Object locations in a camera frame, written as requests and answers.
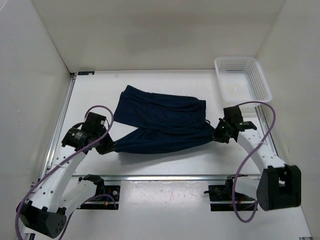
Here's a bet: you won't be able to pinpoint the navy blue shorts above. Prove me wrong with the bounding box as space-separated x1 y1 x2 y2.
114 85 215 154

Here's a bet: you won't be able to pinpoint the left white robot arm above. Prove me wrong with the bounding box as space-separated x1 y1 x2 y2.
15 112 114 239

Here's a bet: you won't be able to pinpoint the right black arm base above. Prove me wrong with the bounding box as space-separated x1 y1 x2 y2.
203 176 255 212

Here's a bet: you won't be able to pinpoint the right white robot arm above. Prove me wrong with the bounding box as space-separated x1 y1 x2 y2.
212 106 302 211

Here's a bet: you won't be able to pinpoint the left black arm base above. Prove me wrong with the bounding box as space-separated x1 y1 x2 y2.
78 180 121 211

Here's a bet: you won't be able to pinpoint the white plastic mesh basket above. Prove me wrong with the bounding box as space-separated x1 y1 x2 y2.
214 56 272 109

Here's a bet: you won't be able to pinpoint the small dark label sticker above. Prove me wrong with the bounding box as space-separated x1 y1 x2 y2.
77 71 95 76

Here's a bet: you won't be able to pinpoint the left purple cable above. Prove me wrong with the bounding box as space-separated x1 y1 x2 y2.
14 105 118 240

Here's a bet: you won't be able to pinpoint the right aluminium frame rail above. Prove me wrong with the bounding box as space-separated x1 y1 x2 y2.
255 105 313 240

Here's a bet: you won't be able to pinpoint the aluminium frame rail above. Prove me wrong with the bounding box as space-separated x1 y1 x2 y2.
30 72 78 188
255 105 313 240

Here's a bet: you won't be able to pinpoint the front aluminium rail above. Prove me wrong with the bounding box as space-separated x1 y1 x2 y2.
72 174 231 183

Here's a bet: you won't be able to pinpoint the left aluminium frame rail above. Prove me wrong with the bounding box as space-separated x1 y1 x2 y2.
30 72 78 188

